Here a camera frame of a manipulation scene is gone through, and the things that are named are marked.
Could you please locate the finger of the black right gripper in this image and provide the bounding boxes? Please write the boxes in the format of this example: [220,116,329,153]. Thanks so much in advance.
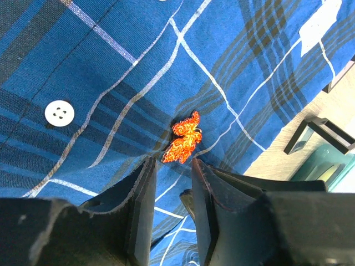
[209,166,327,198]

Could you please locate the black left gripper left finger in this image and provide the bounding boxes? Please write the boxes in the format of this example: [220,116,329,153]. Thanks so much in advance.
[1,157,156,265]

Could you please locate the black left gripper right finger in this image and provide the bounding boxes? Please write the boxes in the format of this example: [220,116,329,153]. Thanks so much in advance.
[191,158,354,265]

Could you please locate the orange leaf brooch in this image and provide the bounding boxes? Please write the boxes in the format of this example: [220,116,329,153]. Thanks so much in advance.
[161,111,202,164]

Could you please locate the blue plaid shirt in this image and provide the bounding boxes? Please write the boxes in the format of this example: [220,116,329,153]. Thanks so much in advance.
[1,1,354,265]

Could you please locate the teal plastic bin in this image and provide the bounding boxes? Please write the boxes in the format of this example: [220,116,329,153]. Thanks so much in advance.
[290,144,354,192]

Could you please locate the small black tilted frame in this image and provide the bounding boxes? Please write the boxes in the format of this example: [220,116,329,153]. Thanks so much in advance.
[284,117,354,155]

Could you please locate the black square frame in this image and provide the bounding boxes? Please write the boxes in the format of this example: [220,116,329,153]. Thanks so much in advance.
[322,57,354,94]

